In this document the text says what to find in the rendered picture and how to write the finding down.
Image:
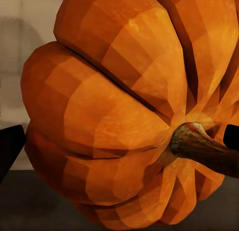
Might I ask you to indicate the cabinet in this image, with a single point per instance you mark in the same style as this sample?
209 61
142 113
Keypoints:
26 202

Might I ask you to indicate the pumpkin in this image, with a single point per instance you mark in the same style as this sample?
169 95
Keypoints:
129 106

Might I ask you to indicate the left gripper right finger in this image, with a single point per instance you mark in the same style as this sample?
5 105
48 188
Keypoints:
231 137

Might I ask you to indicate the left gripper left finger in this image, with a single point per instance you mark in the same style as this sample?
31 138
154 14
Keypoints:
12 140

